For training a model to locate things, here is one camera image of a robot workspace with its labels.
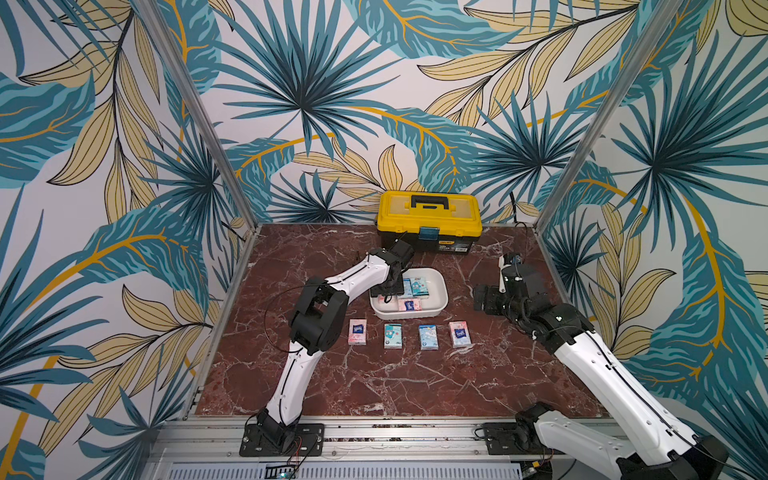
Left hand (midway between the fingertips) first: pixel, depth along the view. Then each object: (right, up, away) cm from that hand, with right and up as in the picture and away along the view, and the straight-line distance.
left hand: (388, 293), depth 98 cm
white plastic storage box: (+14, -4, -1) cm, 15 cm away
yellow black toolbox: (+16, +23, +2) cm, 28 cm away
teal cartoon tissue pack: (+1, -12, -10) cm, 16 cm away
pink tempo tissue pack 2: (+21, -11, -8) cm, 26 cm away
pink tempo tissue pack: (-9, -10, -9) cm, 17 cm away
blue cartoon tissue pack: (+12, -12, -8) cm, 19 cm away
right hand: (+26, +3, -21) cm, 34 cm away
